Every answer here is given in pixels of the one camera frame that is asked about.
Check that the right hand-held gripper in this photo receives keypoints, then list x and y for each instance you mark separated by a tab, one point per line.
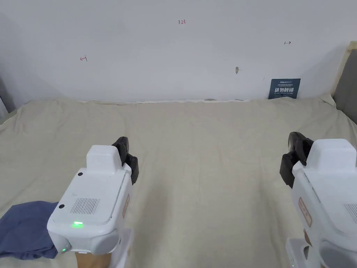
329	189

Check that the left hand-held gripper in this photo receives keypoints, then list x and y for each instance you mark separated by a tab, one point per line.
92	195

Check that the person's left hand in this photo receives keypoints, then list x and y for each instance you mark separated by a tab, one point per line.
93	261

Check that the dark blue sign card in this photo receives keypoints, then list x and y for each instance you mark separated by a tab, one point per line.
284	89

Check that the bed with beige sheet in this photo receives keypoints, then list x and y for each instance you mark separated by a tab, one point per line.
200	156

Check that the grey padded headboard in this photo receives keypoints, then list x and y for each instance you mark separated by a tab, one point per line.
347	92

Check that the dark blue garment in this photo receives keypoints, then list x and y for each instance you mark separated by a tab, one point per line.
25	231

